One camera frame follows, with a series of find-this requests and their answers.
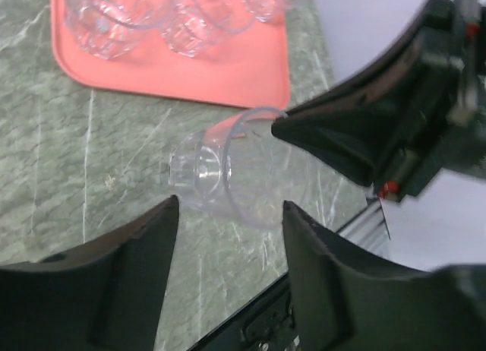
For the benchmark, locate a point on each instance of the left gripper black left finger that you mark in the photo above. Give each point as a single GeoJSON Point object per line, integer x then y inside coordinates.
{"type": "Point", "coordinates": [106, 294]}

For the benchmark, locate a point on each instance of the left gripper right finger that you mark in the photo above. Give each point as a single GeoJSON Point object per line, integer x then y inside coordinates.
{"type": "Point", "coordinates": [345, 298]}

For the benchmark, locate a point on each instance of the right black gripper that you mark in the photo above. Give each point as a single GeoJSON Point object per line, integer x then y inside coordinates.
{"type": "Point", "coordinates": [426, 94]}

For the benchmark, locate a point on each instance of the clear square glass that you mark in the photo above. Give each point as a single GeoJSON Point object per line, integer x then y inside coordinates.
{"type": "Point", "coordinates": [102, 32]}

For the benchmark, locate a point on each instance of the pink plastic tray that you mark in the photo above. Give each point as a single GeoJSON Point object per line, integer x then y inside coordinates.
{"type": "Point", "coordinates": [250, 69]}

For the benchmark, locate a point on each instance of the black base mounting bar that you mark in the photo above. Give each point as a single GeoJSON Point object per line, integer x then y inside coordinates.
{"type": "Point", "coordinates": [267, 322]}

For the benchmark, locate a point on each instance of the aluminium rail frame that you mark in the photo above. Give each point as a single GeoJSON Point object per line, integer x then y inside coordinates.
{"type": "Point", "coordinates": [369, 230]}

